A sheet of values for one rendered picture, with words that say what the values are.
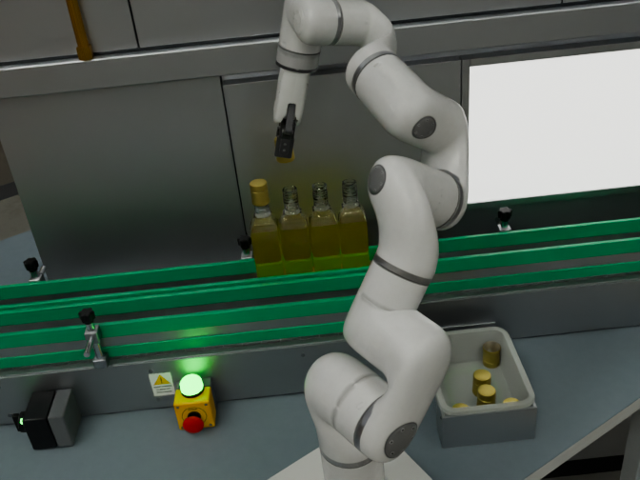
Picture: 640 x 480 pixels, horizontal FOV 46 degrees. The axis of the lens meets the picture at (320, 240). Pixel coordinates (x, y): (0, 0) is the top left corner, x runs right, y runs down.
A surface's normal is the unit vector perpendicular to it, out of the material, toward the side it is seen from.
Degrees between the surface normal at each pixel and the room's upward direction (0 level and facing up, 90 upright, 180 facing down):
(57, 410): 0
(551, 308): 90
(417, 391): 85
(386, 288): 60
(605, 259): 90
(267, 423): 0
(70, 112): 90
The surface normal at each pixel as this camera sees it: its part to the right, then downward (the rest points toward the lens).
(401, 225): -0.38, 0.18
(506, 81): 0.06, 0.52
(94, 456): -0.09, -0.84
